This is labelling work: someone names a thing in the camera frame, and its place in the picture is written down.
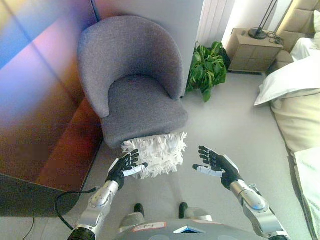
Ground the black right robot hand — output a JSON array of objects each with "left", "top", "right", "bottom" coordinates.
[{"left": 192, "top": 145, "right": 244, "bottom": 190}]

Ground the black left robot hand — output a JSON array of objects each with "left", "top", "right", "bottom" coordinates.
[{"left": 105, "top": 148, "right": 149, "bottom": 190}]

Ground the white bed pillow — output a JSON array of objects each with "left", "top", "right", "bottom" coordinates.
[{"left": 253, "top": 54, "right": 320, "bottom": 108}]

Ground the white fluffy duster cloth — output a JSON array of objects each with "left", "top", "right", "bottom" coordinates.
[{"left": 121, "top": 132, "right": 189, "bottom": 180}]

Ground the left robot leg black foot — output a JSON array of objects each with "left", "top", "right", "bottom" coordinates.
[{"left": 118, "top": 203, "right": 146, "bottom": 234}]

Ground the robot leg black foot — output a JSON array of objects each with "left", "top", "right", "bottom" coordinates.
[
  {"left": 118, "top": 203, "right": 146, "bottom": 234},
  {"left": 178, "top": 202, "right": 213, "bottom": 222}
]

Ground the right robot leg black foot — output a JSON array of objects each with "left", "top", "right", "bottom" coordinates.
[{"left": 178, "top": 202, "right": 213, "bottom": 222}]

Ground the grey robot torso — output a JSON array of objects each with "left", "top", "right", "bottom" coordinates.
[{"left": 92, "top": 219, "right": 272, "bottom": 240}]

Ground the grey fabric tub armchair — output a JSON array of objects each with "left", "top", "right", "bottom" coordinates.
[{"left": 76, "top": 15, "right": 189, "bottom": 150}]

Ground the beige bed with duvet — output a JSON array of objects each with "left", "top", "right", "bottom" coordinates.
[{"left": 270, "top": 37, "right": 320, "bottom": 240}]

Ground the dark wooden desk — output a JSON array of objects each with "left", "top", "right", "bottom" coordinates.
[{"left": 0, "top": 0, "right": 106, "bottom": 218}]

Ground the green leafy potted plant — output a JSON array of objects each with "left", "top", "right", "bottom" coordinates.
[{"left": 185, "top": 41, "right": 230, "bottom": 103}]

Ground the beige wooden nightstand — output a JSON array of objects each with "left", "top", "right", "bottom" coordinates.
[{"left": 228, "top": 27, "right": 284, "bottom": 73}]

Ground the white window curtain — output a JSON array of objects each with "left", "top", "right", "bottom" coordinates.
[{"left": 196, "top": 0, "right": 237, "bottom": 47}]

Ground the black floor lamp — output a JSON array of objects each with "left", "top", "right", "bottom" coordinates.
[{"left": 248, "top": 0, "right": 279, "bottom": 40}]

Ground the beige padded headboard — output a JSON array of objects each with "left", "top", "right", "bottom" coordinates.
[{"left": 274, "top": 0, "right": 320, "bottom": 70}]

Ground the black cable on floor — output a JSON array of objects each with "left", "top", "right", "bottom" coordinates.
[{"left": 24, "top": 187, "right": 97, "bottom": 237}]

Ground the black cable on nightstand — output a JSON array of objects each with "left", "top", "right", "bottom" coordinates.
[{"left": 266, "top": 30, "right": 283, "bottom": 45}]

